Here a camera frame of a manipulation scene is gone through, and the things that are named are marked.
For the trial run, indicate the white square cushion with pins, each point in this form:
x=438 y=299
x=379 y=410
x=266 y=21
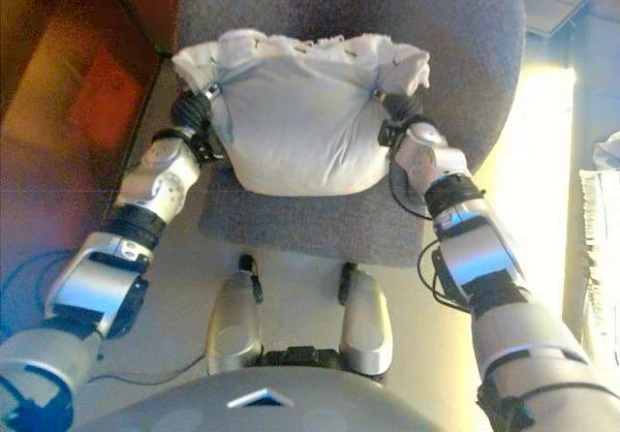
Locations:
x=300 y=127

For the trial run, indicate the white crumpled bedding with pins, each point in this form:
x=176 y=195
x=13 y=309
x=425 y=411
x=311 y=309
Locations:
x=609 y=153

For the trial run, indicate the grey fabric armchair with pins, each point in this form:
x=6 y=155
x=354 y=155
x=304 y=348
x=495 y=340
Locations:
x=460 y=64

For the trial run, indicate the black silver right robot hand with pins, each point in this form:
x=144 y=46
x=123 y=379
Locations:
x=402 y=107

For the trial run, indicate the silver left robot leg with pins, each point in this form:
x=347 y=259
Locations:
x=232 y=320

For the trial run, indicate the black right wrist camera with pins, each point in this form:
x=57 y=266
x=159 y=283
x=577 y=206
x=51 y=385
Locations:
x=388 y=132

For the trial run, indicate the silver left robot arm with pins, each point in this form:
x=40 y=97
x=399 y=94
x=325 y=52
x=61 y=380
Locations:
x=97 y=282

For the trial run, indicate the silver robot leg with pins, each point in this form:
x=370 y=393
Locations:
x=365 y=325
x=232 y=320

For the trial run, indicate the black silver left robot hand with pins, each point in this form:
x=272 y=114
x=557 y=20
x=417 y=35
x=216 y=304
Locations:
x=191 y=110

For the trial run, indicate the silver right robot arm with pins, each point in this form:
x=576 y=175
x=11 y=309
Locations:
x=484 y=257

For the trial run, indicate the silver right robot leg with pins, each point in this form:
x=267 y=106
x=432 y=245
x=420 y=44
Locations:
x=365 y=325

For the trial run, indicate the silver robot torso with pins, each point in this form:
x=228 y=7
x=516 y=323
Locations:
x=252 y=408

